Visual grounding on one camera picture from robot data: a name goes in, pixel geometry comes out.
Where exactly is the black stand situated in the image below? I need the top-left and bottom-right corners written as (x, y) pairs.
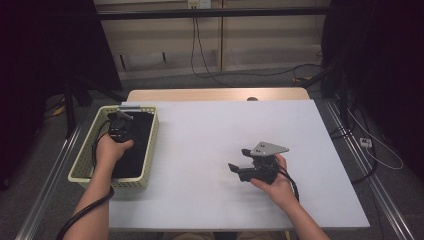
top-left (308, 61), bottom-right (356, 131)
top-left (63, 78), bottom-right (129, 139)

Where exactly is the black power cable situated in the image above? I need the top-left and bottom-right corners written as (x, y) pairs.
top-left (190, 8), bottom-right (323, 79)
top-left (194, 16), bottom-right (236, 89)

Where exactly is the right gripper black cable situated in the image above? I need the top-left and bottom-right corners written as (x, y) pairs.
top-left (278, 166), bottom-right (300, 203)

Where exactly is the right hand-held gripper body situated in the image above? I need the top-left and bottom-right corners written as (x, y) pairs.
top-left (239, 141), bottom-right (290, 185)

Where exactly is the white wall outlet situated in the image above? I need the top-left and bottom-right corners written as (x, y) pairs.
top-left (187, 0), bottom-right (212, 10)

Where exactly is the aluminium rail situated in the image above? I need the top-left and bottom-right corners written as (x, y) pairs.
top-left (14, 118), bottom-right (88, 240)
top-left (323, 98), bottom-right (417, 240)

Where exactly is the person's right hand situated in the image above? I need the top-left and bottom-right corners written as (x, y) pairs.
top-left (250, 153), bottom-right (298, 211)

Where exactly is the white floor cable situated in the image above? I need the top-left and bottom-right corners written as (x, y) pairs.
top-left (346, 108), bottom-right (404, 171)

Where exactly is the pale yellow plastic basket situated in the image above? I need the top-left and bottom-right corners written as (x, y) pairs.
top-left (67, 105), bottom-right (160, 193)

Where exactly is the light wooden cabinet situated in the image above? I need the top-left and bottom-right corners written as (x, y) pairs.
top-left (93, 0), bottom-right (333, 81)

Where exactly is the black curtain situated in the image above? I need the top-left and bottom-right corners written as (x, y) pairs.
top-left (0, 0), bottom-right (124, 191)
top-left (320, 0), bottom-right (424, 183)

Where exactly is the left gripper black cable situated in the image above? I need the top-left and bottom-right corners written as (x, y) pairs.
top-left (56, 119), bottom-right (116, 240)

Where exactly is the black floor cable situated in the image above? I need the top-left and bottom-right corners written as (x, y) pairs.
top-left (329, 99), bottom-right (379, 185)

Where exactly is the black horizontal bar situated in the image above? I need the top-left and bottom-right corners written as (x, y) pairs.
top-left (96, 6), bottom-right (333, 21)

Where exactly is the person's left hand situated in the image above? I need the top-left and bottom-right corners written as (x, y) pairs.
top-left (95, 133), bottom-right (135, 174)

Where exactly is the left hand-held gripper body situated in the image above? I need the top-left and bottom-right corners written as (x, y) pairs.
top-left (109, 109), bottom-right (134, 144)

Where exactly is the black shirt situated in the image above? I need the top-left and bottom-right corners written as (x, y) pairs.
top-left (107, 111), bottom-right (155, 179)

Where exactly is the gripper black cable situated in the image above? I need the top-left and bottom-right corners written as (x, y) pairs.
top-left (56, 119), bottom-right (116, 240)
top-left (278, 166), bottom-right (300, 203)

